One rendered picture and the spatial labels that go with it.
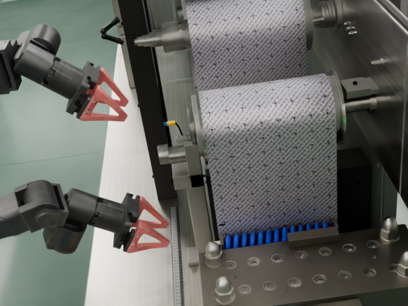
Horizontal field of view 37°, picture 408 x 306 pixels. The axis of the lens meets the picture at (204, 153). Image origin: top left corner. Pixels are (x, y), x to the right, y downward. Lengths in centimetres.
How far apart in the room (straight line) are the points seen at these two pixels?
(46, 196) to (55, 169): 247
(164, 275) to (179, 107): 77
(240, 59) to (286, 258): 42
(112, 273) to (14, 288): 151
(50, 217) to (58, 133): 285
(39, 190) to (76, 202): 7
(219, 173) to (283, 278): 22
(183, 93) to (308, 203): 97
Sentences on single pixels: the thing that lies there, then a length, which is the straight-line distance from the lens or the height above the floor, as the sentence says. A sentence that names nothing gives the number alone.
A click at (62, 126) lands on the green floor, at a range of 402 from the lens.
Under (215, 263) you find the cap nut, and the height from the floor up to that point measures 104.
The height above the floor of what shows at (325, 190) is 111.
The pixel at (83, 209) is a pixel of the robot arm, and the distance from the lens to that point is 114.
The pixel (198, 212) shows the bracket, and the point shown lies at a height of 104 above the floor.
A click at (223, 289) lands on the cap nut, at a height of 106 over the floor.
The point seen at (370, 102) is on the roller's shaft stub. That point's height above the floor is 126.
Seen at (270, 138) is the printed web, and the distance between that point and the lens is 110.
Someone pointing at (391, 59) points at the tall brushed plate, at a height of 137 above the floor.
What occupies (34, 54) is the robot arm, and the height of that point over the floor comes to 144.
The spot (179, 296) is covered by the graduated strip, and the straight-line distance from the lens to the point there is 130.
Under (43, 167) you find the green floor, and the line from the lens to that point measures 364.
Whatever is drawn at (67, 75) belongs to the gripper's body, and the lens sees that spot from 108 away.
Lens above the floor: 181
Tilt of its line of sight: 32 degrees down
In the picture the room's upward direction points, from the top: 8 degrees counter-clockwise
